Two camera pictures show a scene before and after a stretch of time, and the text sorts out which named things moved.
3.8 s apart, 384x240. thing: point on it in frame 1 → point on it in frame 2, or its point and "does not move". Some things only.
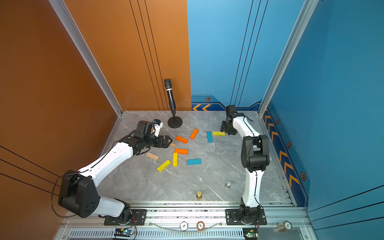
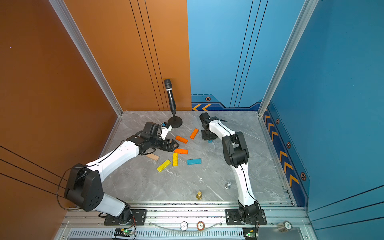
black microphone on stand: x=175 y=121 does not move
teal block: x=192 y=161 does not move
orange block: x=194 y=133 does not move
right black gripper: x=222 y=128 → x=204 y=137
